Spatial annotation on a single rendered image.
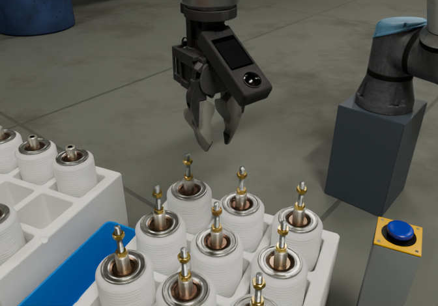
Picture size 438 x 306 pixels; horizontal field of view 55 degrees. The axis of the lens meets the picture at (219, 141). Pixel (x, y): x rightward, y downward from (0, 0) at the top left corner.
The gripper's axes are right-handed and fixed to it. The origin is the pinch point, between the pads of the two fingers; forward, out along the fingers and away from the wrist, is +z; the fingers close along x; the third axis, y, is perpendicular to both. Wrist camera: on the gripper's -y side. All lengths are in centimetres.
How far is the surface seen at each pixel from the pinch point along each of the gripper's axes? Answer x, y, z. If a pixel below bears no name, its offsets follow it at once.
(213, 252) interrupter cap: 2.0, -1.4, 20.9
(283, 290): -3.7, -13.3, 22.6
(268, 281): -2.3, -11.3, 21.6
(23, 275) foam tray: 30.7, 23.3, 31.8
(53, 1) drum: -36, 248, 26
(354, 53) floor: -167, 108, 46
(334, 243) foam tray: -23.7, -6.8, 28.3
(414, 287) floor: -45, -16, 46
